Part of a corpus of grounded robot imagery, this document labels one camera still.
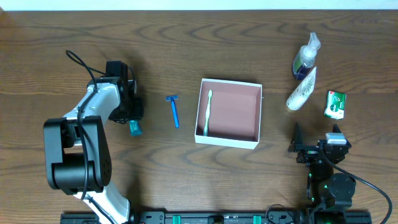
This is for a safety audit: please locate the green white soap packet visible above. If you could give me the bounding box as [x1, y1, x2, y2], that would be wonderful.
[324, 90, 346, 119]

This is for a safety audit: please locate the green white toothbrush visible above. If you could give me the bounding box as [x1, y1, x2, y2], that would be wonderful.
[203, 90, 213, 136]

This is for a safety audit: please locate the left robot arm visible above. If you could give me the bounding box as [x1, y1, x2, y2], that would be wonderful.
[44, 60, 144, 223]

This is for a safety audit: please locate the blue disposable razor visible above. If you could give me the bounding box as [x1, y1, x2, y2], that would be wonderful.
[165, 95, 180, 128]

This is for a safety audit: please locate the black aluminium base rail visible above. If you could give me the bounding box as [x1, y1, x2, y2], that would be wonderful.
[60, 208, 373, 224]

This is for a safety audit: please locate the white square cardboard box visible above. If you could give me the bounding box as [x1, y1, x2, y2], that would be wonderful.
[194, 78, 262, 149]

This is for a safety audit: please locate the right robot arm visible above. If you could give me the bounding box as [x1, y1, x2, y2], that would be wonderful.
[288, 124, 356, 223]

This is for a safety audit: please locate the red green toothpaste tube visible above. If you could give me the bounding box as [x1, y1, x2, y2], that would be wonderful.
[129, 120, 142, 136]

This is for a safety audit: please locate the clear blue soap pump bottle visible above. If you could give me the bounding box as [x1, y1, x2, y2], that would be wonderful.
[292, 32, 321, 80]

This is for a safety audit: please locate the white floral lotion tube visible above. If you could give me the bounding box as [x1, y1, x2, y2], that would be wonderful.
[285, 67, 317, 111]

